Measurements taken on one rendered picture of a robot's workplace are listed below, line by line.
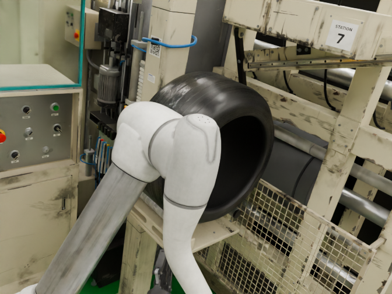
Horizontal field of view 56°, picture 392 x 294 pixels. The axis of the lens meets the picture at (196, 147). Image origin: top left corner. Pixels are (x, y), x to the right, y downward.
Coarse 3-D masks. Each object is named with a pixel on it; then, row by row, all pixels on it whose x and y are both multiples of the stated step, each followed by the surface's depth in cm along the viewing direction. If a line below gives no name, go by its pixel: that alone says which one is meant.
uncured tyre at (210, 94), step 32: (160, 96) 130; (192, 96) 124; (224, 96) 123; (256, 96) 134; (224, 128) 170; (256, 128) 159; (224, 160) 172; (256, 160) 162; (160, 192) 126; (224, 192) 163
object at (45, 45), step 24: (0, 0) 128; (24, 0) 133; (48, 0) 138; (72, 0) 143; (0, 24) 131; (24, 24) 136; (48, 24) 142; (72, 24) 147; (0, 48) 134; (24, 48) 140; (48, 48) 145; (72, 48) 152; (0, 72) 137; (24, 72) 143; (48, 72) 149; (72, 72) 156
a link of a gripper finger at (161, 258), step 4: (160, 252) 113; (160, 256) 112; (164, 256) 112; (160, 260) 111; (164, 260) 111; (156, 264) 109; (160, 264) 109; (160, 268) 108; (152, 272) 106; (160, 272) 106
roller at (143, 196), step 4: (140, 196) 158; (144, 196) 157; (144, 200) 156; (148, 200) 154; (148, 204) 155; (152, 204) 153; (156, 204) 152; (152, 208) 153; (156, 208) 151; (160, 208) 150; (156, 212) 151; (160, 212) 149; (160, 216) 149
